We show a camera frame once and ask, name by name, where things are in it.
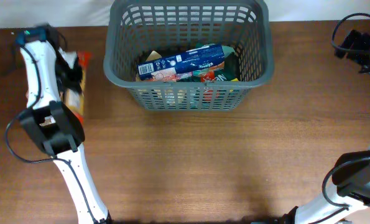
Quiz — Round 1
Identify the blue tissue box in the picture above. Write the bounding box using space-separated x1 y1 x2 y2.
137 44 225 82

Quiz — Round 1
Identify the grey plastic basket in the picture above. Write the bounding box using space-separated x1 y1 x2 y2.
103 0 274 111

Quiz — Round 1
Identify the beige paper bag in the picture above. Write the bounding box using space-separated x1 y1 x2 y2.
136 50 163 82

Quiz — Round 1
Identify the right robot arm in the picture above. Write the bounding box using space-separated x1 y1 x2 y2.
270 30 370 224

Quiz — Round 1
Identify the green Nescafe bag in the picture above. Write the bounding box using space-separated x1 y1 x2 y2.
178 42 240 83

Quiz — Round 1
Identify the orange spaghetti pack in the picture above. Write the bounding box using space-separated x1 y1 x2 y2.
63 51 92 124

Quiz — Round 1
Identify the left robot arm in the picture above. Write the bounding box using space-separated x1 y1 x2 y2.
13 24 113 223

